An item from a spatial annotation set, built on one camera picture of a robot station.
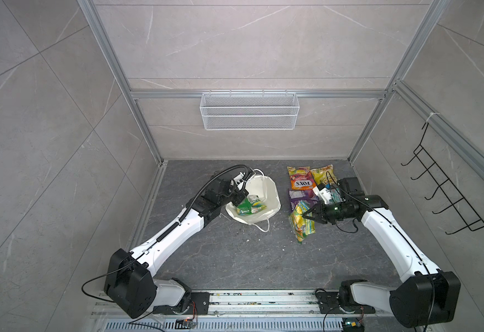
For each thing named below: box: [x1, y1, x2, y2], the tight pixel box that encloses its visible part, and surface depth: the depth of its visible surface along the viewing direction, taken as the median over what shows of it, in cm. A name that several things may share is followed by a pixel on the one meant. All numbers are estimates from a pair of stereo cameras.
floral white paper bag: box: [225, 168, 281, 233], surface depth 91 cm
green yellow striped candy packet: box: [288, 199, 316, 245], surface depth 78 cm
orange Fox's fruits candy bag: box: [286, 166, 316, 191], surface depth 110 cm
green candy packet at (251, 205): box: [236, 195, 267, 216], surface depth 92 cm
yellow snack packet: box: [309, 163, 338, 185], surface depth 113 cm
